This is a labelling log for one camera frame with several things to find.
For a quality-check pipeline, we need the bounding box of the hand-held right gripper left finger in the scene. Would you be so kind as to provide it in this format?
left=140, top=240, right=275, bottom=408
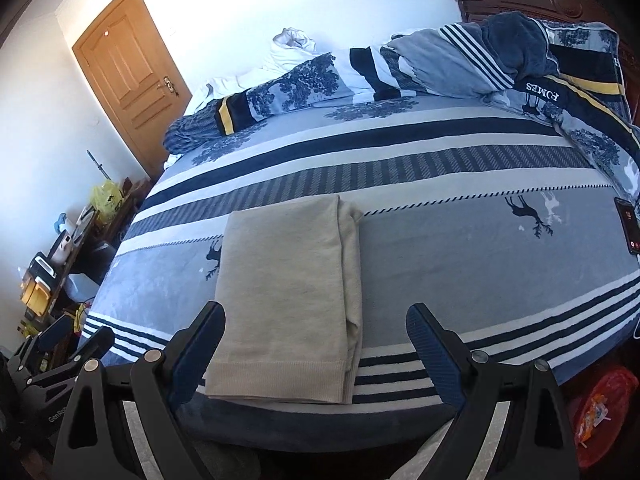
left=52, top=301, right=227, bottom=480

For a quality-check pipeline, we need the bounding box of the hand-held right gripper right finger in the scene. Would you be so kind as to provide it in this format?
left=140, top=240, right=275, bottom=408
left=406, top=303, right=581, bottom=480

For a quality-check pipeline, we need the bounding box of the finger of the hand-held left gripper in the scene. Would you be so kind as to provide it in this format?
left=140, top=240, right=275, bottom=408
left=20, top=314, right=76, bottom=376
left=27, top=326, right=116, bottom=391

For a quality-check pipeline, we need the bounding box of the beige knit sweater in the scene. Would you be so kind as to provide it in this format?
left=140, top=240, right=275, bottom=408
left=205, top=194, right=364, bottom=406

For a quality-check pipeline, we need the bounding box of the yellow and black case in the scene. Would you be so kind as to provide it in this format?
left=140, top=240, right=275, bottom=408
left=22, top=257, right=61, bottom=321

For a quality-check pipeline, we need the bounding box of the white plastic tub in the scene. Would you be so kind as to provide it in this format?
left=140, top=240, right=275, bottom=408
left=62, top=272, right=101, bottom=306

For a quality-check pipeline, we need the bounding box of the dark wooden side table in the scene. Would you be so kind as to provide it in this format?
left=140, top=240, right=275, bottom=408
left=20, top=177, right=151, bottom=341

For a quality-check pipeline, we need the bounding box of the blue striped deer-print bed sheet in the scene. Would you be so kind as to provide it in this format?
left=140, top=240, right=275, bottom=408
left=77, top=92, right=640, bottom=411

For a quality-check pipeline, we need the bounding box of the dark grey blanket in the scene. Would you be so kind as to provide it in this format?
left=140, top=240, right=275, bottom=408
left=175, top=392, right=476, bottom=453

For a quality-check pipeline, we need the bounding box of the yellow plastic bag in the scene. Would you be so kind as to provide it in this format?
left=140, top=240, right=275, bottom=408
left=91, top=181, right=126, bottom=223

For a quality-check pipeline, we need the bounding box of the red plastic bag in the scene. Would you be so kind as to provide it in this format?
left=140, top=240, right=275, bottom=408
left=567, top=366, right=640, bottom=468

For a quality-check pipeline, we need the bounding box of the blue striped pillow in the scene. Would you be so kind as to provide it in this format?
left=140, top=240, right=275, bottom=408
left=164, top=109, right=226, bottom=156

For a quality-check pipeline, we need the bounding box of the black smartphone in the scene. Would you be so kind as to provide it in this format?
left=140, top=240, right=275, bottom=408
left=614, top=197, right=640, bottom=256

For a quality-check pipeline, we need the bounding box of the wooden door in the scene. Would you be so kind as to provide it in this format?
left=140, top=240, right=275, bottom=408
left=71, top=0, right=193, bottom=178

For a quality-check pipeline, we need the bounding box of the grey striped jacket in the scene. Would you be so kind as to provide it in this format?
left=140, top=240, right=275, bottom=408
left=387, top=11, right=561, bottom=98

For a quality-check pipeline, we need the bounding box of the blue tree-print duvet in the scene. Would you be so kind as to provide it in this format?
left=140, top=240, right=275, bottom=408
left=165, top=12, right=640, bottom=196

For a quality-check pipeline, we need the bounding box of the white crumpled cloth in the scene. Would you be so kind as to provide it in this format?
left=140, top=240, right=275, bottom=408
left=185, top=27, right=321, bottom=111

